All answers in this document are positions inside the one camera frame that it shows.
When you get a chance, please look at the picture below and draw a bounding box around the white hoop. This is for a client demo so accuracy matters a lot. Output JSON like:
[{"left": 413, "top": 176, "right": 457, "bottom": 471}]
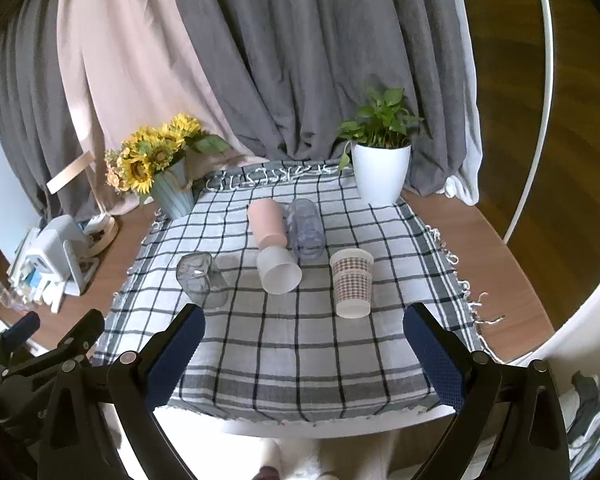
[{"left": 502, "top": 0, "right": 554, "bottom": 246}]

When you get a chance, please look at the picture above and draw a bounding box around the sunflower bouquet in ribbed vase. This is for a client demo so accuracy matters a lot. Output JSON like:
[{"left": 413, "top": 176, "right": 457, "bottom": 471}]
[{"left": 104, "top": 112, "right": 231, "bottom": 220}]

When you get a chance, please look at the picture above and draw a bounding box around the white fluffy cloth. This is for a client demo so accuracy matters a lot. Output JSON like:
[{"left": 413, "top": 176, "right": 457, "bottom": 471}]
[{"left": 257, "top": 432, "right": 396, "bottom": 480}]

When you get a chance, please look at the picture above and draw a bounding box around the grey cloth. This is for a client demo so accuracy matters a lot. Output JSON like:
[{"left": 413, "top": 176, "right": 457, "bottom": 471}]
[{"left": 567, "top": 371, "right": 600, "bottom": 461}]

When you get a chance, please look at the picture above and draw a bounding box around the green plant in white pot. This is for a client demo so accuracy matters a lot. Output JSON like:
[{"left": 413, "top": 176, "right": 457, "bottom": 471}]
[{"left": 336, "top": 87, "right": 425, "bottom": 206}]

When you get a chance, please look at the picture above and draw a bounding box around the pink cup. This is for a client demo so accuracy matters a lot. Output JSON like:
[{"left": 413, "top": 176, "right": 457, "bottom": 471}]
[{"left": 247, "top": 198, "right": 287, "bottom": 250}]

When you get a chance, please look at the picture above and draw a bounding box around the patterned paper cup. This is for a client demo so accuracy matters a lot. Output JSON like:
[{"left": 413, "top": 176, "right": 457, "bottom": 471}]
[{"left": 329, "top": 248, "right": 375, "bottom": 319}]

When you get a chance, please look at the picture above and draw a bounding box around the frosted white plastic cup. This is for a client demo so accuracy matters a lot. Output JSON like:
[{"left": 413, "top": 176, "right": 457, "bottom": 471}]
[{"left": 256, "top": 246, "right": 303, "bottom": 295}]

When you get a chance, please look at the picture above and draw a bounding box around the pale pink curtain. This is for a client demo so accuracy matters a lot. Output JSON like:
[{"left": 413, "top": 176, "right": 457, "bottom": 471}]
[{"left": 55, "top": 0, "right": 261, "bottom": 216}]

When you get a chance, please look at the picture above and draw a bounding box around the clear grey glass cup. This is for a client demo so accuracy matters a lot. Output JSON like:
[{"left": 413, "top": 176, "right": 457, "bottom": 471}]
[{"left": 176, "top": 252, "right": 229, "bottom": 309}]

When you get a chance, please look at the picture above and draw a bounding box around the clear bluish glass cup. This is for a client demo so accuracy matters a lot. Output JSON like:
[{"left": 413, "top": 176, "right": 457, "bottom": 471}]
[{"left": 286, "top": 198, "right": 326, "bottom": 261}]

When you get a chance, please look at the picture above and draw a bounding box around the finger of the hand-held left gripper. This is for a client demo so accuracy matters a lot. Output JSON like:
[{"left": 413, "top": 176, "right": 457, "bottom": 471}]
[
  {"left": 5, "top": 308, "right": 106, "bottom": 378},
  {"left": 0, "top": 311, "right": 41, "bottom": 356}
]

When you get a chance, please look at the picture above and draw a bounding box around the checked grey white tablecloth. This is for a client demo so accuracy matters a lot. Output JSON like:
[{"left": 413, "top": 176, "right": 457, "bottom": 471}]
[{"left": 91, "top": 160, "right": 506, "bottom": 423}]

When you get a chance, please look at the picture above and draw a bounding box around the dark grey curtain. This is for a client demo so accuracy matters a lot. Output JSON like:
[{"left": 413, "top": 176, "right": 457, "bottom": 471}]
[
  {"left": 0, "top": 0, "right": 106, "bottom": 226},
  {"left": 165, "top": 0, "right": 468, "bottom": 196}
]

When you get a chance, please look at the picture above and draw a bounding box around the white tabletop appliance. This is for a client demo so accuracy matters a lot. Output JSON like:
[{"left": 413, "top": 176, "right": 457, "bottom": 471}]
[{"left": 22, "top": 215, "right": 101, "bottom": 296}]

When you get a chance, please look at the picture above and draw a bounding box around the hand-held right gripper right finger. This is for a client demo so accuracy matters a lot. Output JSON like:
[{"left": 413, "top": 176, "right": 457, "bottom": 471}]
[{"left": 402, "top": 302, "right": 571, "bottom": 480}]

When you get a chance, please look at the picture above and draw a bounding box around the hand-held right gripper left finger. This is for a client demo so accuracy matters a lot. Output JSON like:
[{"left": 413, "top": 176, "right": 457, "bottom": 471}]
[{"left": 37, "top": 304, "right": 207, "bottom": 480}]

